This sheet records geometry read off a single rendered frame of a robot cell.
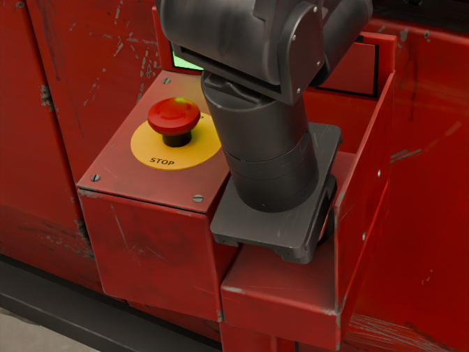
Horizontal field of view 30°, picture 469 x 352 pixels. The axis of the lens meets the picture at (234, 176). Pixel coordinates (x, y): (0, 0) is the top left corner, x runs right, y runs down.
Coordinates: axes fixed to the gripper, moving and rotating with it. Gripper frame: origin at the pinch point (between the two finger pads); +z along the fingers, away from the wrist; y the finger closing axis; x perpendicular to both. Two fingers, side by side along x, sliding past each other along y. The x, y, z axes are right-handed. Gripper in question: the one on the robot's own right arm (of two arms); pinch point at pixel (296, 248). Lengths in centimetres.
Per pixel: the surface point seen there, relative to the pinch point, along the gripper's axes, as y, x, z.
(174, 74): 11.7, 13.7, -4.5
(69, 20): 28.7, 37.7, 8.7
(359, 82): 12.2, -2.2, -5.7
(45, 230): 22, 55, 49
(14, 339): 12, 68, 74
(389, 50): 13.2, -4.5, -8.5
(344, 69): 12.5, -1.1, -6.7
